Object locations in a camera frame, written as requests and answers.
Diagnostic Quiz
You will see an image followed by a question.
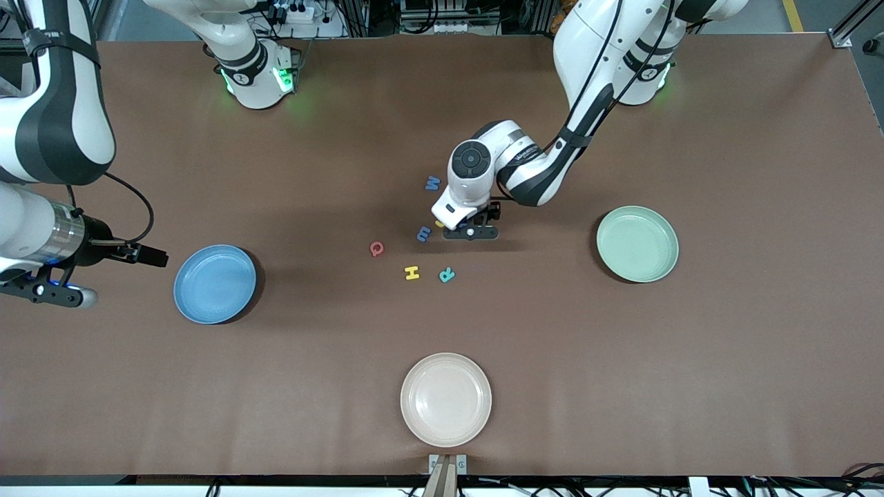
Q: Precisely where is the blue plate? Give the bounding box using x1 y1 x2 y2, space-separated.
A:
173 244 257 325

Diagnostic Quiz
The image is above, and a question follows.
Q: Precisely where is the green plate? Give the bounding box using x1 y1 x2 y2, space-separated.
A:
597 206 680 284

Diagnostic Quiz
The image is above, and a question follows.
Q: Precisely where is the beige plate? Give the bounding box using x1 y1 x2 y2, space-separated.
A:
401 353 492 448

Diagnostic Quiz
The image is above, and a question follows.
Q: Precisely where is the equipment rack shelf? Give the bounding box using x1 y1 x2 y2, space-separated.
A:
399 0 502 35

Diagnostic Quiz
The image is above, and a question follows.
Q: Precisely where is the brown table mat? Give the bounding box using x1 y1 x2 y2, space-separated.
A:
0 31 884 477

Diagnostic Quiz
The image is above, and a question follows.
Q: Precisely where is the white power strip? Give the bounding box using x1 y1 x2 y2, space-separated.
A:
271 2 317 23

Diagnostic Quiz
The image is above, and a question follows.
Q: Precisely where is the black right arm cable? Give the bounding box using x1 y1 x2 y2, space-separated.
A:
66 173 154 246

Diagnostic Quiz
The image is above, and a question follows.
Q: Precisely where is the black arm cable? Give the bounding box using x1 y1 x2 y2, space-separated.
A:
66 173 154 246
549 0 681 156

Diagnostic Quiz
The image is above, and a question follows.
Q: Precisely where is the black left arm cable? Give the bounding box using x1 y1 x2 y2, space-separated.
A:
549 0 681 156

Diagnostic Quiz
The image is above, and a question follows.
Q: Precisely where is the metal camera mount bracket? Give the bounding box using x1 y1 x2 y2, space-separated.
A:
428 454 468 497

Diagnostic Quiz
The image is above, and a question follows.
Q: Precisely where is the aluminium frame profile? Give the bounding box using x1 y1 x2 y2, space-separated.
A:
829 0 884 49

